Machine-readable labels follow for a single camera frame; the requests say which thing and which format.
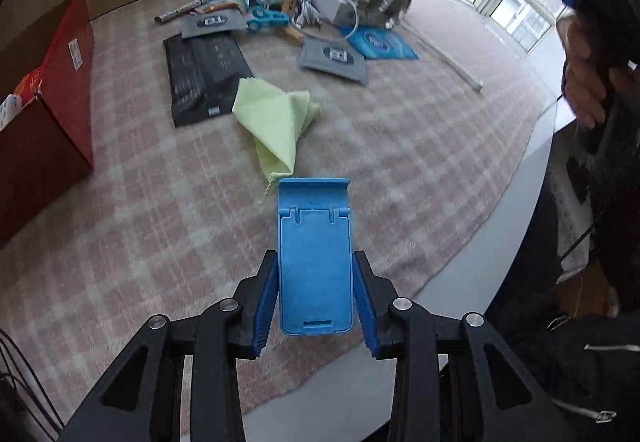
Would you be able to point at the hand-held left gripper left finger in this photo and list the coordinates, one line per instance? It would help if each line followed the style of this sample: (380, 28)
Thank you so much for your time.
(265, 307)

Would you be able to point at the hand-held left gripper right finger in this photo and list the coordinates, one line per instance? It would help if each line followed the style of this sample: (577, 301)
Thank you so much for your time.
(364, 309)

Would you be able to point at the blue phone stand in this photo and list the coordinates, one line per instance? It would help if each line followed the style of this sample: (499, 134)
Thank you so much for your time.
(315, 262)

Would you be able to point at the black packet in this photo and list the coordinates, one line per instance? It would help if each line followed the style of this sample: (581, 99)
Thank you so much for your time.
(200, 71)

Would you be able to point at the red cardboard box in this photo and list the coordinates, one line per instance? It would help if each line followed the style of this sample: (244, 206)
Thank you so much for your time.
(45, 161)

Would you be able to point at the white desktop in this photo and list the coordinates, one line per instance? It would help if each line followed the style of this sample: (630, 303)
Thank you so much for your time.
(475, 262)

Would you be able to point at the person's right hand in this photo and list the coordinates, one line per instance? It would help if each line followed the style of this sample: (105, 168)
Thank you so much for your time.
(582, 71)

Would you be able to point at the pink plaid tablecloth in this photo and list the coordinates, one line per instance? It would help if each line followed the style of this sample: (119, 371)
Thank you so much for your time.
(175, 222)

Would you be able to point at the white plastic strip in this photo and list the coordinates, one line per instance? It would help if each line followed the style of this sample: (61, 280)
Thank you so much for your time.
(452, 64)

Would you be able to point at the blue tissue packet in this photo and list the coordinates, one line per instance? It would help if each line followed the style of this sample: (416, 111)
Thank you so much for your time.
(382, 44)

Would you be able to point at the light green cloth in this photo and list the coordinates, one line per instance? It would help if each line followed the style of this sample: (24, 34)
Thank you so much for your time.
(275, 121)

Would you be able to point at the grey round-logo sachet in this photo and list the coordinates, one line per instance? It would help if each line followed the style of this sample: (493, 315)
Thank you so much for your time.
(332, 56)
(212, 23)

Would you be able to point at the person's dark jacket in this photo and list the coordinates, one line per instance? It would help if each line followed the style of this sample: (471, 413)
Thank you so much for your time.
(575, 372)

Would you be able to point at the brown cardboard box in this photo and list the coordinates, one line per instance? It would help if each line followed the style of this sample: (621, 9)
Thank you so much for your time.
(585, 294)

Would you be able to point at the wooden clothespin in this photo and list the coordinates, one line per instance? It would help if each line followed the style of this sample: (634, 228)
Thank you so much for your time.
(292, 34)

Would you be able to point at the blue plastic clip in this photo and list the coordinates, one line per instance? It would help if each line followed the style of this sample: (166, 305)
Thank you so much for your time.
(265, 17)

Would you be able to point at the patterned pen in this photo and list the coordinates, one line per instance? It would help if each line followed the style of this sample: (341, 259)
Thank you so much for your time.
(177, 11)

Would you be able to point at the dotted tissue pack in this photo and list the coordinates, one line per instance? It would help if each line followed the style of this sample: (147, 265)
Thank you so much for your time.
(10, 109)

